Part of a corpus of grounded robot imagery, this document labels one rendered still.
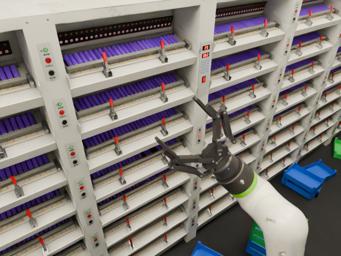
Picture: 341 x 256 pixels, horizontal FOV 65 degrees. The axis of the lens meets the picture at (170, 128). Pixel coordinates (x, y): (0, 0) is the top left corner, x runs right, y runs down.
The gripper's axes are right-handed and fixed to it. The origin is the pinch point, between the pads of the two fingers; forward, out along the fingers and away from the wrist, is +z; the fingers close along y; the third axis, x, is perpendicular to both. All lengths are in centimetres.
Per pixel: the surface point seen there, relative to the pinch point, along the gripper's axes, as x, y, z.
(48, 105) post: -40, -27, 23
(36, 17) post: -33, -6, 42
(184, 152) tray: -79, -10, -50
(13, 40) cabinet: -52, -20, 46
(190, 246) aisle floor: -100, -62, -123
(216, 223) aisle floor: -113, -38, -138
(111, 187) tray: -63, -47, -25
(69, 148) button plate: -47, -37, 6
